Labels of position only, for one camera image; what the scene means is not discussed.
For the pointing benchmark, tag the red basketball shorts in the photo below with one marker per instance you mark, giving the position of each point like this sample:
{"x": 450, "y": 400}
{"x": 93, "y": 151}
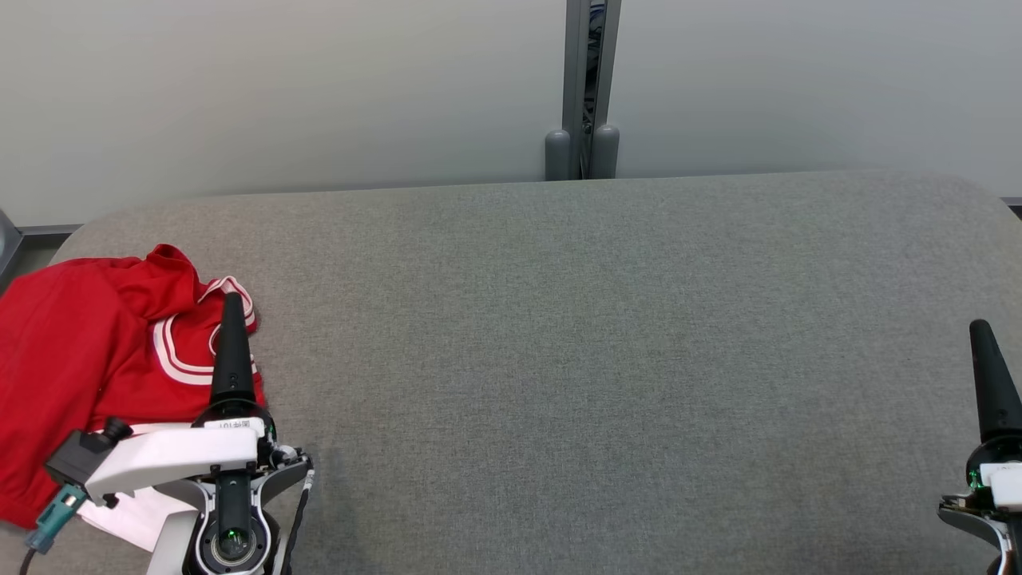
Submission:
{"x": 64, "y": 359}

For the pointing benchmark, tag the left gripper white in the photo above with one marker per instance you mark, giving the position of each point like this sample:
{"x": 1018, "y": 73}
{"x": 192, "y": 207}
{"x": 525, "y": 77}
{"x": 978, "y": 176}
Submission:
{"x": 176, "y": 459}

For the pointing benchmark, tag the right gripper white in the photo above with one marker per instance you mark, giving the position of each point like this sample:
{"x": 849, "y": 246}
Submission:
{"x": 1002, "y": 479}

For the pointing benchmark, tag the red white basketball jersey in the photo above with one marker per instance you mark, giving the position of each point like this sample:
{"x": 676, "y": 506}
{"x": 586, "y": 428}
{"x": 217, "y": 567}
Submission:
{"x": 188, "y": 343}

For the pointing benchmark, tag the grey cylindrical partition foot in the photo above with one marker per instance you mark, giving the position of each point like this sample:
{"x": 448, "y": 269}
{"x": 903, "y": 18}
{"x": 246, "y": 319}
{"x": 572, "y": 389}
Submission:
{"x": 605, "y": 152}
{"x": 557, "y": 156}

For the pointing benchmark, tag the grey metal partition post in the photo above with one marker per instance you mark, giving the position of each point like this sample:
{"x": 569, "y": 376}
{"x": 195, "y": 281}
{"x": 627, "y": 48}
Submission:
{"x": 576, "y": 72}

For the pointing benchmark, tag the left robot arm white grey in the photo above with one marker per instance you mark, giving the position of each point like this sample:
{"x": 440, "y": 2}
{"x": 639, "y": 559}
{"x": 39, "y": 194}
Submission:
{"x": 231, "y": 547}

